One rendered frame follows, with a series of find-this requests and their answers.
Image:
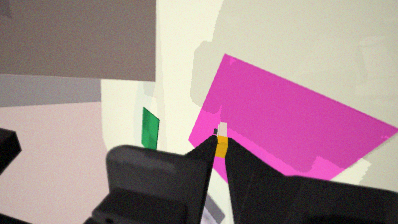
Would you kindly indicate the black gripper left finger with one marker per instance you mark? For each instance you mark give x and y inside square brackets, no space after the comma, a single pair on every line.
[184,178]

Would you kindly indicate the green flat square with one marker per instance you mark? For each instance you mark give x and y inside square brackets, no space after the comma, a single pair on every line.
[150,128]

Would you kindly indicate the beige panel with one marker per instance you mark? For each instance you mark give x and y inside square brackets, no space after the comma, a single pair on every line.
[87,39]

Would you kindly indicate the magenta flat square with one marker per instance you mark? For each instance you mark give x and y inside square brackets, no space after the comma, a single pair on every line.
[296,130]

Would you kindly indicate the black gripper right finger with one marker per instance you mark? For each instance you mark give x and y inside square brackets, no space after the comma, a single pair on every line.
[260,194]

